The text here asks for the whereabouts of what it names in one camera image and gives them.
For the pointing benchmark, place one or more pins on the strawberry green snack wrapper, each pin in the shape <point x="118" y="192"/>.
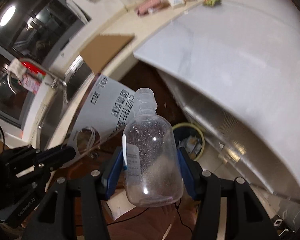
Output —
<point x="211" y="3"/>

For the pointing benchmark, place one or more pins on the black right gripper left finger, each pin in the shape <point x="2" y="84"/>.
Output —
<point x="96" y="187"/>

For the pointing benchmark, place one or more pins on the brown cardboard sheet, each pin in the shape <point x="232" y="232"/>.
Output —
<point x="102" y="49"/>

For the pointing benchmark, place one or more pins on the chrome faucet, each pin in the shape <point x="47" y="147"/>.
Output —
<point x="30" y="75"/>

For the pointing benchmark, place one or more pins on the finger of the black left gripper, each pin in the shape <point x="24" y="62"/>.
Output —
<point x="56" y="156"/>

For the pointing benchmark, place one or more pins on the clear bottle with label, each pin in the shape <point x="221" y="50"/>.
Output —
<point x="152" y="172"/>

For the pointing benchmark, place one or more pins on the dark window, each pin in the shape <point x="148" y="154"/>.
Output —
<point x="34" y="29"/>

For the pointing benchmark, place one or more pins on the pink strawberry milk carton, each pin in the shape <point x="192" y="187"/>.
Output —
<point x="150" y="6"/>

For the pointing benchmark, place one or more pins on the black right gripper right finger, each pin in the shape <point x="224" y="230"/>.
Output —
<point x="203" y="186"/>

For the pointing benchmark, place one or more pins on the round trash bin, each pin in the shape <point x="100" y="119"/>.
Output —
<point x="190" y="137"/>

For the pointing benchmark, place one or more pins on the rose gold white box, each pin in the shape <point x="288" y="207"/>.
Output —
<point x="105" y="109"/>

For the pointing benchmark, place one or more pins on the steel kitchen sink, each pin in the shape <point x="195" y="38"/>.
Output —
<point x="74" y="79"/>

